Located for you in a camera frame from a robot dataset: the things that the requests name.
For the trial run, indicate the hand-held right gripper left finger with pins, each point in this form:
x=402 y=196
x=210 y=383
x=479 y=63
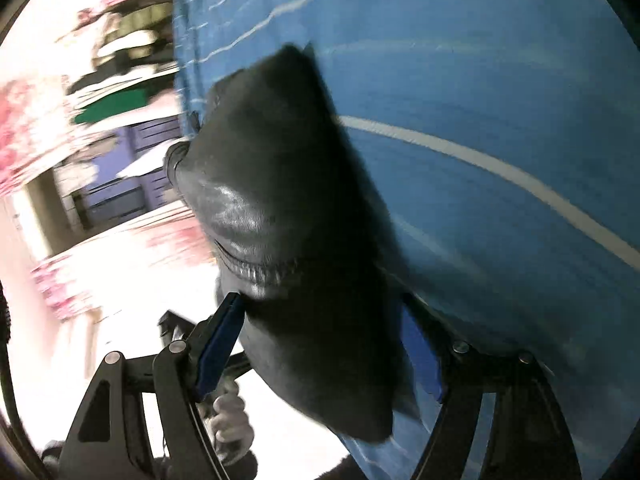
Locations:
x=220 y=345

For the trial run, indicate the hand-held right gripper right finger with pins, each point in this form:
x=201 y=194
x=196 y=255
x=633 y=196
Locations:
x=425 y=360

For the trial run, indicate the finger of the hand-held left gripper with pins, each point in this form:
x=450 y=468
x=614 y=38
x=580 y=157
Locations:
x=172 y=327

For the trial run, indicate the black leather jacket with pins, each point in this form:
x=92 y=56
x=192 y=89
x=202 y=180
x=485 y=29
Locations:
x=300 y=210

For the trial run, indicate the person's left forearm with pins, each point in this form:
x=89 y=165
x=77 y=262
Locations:
x=240 y=471

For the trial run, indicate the clothes rack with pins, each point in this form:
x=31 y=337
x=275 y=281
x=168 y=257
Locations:
x=125 y=50

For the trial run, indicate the person's left hand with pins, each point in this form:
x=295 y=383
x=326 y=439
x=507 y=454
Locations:
x=230 y=425

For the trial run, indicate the pink floral cloth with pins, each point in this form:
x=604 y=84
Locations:
x=125 y=260

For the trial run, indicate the purple slatted cabinet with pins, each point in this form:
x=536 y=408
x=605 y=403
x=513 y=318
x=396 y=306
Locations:
x=125 y=180

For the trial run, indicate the white cloth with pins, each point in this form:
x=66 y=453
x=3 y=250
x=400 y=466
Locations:
x=150 y=160

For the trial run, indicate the green hanging garment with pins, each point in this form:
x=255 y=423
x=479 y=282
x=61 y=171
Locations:
x=110 y=107

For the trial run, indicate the pink floral curtain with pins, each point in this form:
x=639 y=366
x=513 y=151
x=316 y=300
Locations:
x=30 y=135

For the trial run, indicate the blue striped bed sheet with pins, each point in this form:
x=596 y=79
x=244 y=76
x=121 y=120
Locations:
x=500 y=110

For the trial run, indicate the olive green garment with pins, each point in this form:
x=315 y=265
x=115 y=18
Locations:
x=137 y=27

